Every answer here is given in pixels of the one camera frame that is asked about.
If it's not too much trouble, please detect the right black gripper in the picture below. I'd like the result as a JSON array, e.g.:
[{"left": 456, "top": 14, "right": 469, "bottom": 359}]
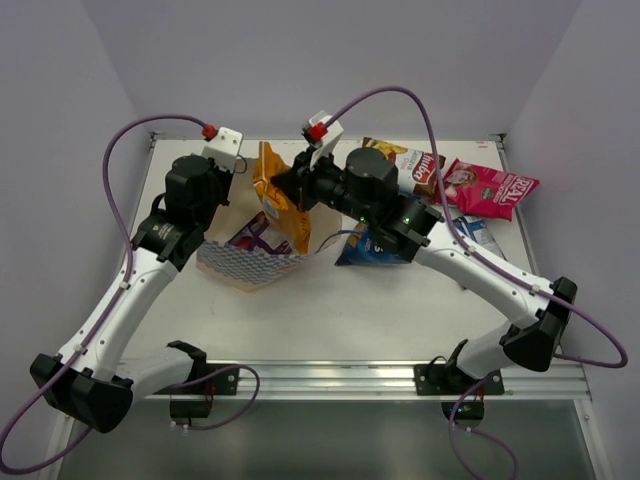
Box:
[{"left": 271, "top": 143, "right": 378, "bottom": 228}]

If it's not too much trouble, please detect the orange snack packet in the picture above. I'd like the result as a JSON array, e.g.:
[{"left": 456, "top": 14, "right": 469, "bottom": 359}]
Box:
[{"left": 253, "top": 141, "right": 311, "bottom": 255}]

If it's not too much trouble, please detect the blue patterned paper bag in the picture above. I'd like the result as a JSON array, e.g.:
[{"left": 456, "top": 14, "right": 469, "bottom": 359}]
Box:
[{"left": 196, "top": 158, "right": 342, "bottom": 292}]

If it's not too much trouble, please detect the blue Doritos chip bag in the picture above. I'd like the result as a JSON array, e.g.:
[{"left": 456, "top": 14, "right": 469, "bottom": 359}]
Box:
[{"left": 334, "top": 223, "right": 407, "bottom": 266}]

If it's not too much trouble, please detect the brown cassava chips bag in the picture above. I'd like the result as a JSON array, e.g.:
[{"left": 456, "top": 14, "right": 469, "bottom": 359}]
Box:
[{"left": 362, "top": 137, "right": 439, "bottom": 203}]

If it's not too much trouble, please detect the pink Real snack packet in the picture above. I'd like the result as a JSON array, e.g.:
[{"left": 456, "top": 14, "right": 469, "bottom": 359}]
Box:
[{"left": 443, "top": 159, "right": 540, "bottom": 221}]

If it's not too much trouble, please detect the blue white snack bag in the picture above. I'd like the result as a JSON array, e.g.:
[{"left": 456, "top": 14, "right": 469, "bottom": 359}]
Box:
[{"left": 453, "top": 215, "right": 506, "bottom": 259}]

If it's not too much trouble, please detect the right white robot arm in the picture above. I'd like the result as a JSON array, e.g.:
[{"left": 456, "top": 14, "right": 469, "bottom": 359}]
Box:
[{"left": 270, "top": 148, "right": 577, "bottom": 393}]

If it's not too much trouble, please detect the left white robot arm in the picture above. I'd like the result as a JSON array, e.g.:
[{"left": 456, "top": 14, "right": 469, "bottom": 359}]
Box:
[{"left": 30, "top": 154, "right": 235, "bottom": 433}]

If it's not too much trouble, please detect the purple snack packet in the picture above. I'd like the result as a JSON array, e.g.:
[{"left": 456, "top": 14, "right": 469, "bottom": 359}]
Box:
[{"left": 227, "top": 212, "right": 293, "bottom": 255}]

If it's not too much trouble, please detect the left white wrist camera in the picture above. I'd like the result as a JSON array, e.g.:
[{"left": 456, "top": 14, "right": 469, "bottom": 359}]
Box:
[{"left": 201, "top": 127, "right": 244, "bottom": 173}]

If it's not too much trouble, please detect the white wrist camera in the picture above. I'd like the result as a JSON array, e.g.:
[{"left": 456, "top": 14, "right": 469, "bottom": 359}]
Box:
[
  {"left": 201, "top": 127, "right": 244, "bottom": 173},
  {"left": 302, "top": 110, "right": 344, "bottom": 170}
]

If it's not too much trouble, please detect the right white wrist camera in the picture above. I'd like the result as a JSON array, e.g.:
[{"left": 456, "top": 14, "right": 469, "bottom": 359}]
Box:
[{"left": 302, "top": 110, "right": 344, "bottom": 170}]

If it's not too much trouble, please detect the left black base bracket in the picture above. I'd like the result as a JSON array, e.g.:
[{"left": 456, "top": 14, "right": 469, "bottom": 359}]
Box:
[{"left": 160, "top": 363, "right": 239, "bottom": 425}]

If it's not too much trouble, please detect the black base bracket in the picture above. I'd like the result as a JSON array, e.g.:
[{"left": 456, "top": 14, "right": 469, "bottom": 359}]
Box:
[
  {"left": 160, "top": 363, "right": 239, "bottom": 425},
  {"left": 413, "top": 356, "right": 506, "bottom": 426}
]

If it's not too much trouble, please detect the aluminium mounting rail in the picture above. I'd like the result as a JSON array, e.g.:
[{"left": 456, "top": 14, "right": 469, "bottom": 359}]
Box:
[{"left": 116, "top": 358, "right": 590, "bottom": 401}]

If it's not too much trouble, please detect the right black base bracket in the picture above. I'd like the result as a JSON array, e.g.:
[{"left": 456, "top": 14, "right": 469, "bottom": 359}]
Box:
[{"left": 413, "top": 356, "right": 506, "bottom": 426}]

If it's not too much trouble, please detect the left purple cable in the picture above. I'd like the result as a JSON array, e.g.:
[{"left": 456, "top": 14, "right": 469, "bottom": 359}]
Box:
[{"left": 0, "top": 114, "right": 261, "bottom": 474}]

